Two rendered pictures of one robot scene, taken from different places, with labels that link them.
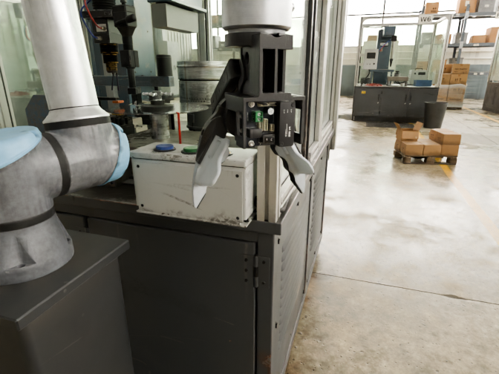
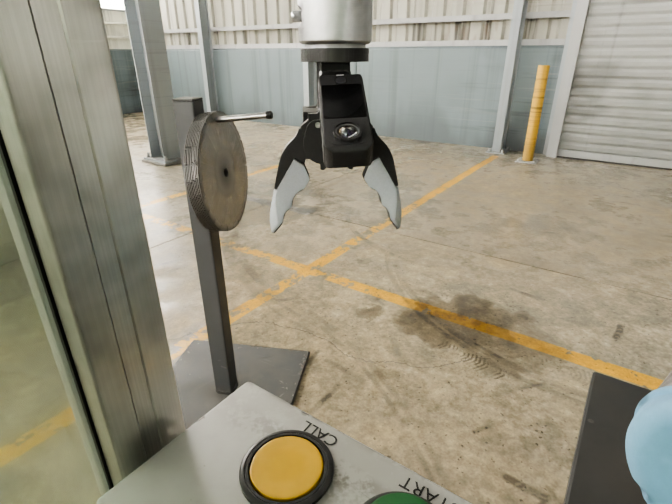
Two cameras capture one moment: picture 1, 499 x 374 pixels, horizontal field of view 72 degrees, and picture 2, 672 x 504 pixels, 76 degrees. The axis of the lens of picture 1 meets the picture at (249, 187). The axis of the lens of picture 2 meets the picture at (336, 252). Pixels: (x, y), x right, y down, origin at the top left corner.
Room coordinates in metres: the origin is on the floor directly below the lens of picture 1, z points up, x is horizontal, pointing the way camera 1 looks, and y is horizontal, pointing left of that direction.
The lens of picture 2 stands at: (0.88, 0.13, 1.10)
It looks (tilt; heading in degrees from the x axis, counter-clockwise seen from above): 25 degrees down; 197
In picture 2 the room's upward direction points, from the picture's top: straight up
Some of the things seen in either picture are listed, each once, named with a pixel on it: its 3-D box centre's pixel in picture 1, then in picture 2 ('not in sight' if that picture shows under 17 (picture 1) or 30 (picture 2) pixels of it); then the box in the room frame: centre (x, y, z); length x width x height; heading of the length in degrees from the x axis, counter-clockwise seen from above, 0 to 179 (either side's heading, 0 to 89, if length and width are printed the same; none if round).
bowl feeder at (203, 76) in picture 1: (206, 96); not in sight; (1.95, 0.24, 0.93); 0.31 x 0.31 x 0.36
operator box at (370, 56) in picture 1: (367, 67); not in sight; (7.36, -2.39, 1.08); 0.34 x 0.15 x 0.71; 72
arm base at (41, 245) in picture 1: (21, 235); not in sight; (0.54, 0.40, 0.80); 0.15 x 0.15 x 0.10
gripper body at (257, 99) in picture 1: (258, 92); (334, 108); (0.40, -0.01, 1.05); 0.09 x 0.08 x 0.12; 21
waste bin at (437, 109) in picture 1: (434, 115); not in sight; (6.55, -3.48, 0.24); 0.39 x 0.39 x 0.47
